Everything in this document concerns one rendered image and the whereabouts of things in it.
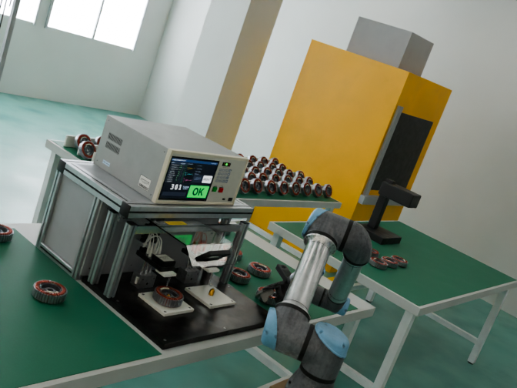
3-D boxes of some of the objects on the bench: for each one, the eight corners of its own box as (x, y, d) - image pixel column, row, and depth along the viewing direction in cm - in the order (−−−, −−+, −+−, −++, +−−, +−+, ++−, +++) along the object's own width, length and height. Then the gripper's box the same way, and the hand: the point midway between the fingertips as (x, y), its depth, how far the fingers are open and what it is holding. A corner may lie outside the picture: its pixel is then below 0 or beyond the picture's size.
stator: (228, 270, 295) (230, 263, 294) (250, 279, 294) (253, 272, 293) (223, 278, 284) (225, 271, 283) (246, 287, 283) (249, 279, 282)
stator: (265, 281, 298) (267, 274, 298) (243, 271, 301) (246, 264, 301) (271, 275, 309) (275, 269, 308) (251, 265, 312) (254, 259, 311)
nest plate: (235, 304, 256) (235, 302, 256) (209, 309, 244) (211, 306, 244) (209, 286, 264) (210, 284, 264) (184, 289, 253) (185, 287, 252)
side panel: (81, 279, 235) (105, 199, 228) (75, 279, 233) (98, 199, 226) (41, 245, 251) (63, 169, 244) (35, 245, 249) (56, 169, 242)
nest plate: (193, 312, 237) (194, 309, 236) (163, 316, 225) (165, 313, 225) (167, 292, 245) (168, 289, 245) (138, 296, 233) (138, 292, 233)
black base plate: (278, 324, 258) (279, 319, 257) (162, 349, 207) (164, 343, 207) (200, 269, 285) (201, 265, 284) (81, 281, 234) (82, 275, 233)
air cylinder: (196, 282, 264) (200, 270, 263) (183, 283, 258) (188, 271, 257) (188, 276, 267) (192, 265, 266) (175, 278, 261) (179, 265, 260)
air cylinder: (152, 287, 245) (157, 274, 244) (138, 289, 239) (142, 275, 238) (145, 281, 248) (148, 268, 246) (129, 282, 242) (134, 269, 241)
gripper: (280, 290, 256) (252, 309, 269) (315, 295, 266) (287, 313, 279) (277, 271, 260) (249, 290, 274) (311, 276, 270) (284, 295, 284)
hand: (268, 296), depth 278 cm, fingers closed on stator, 13 cm apart
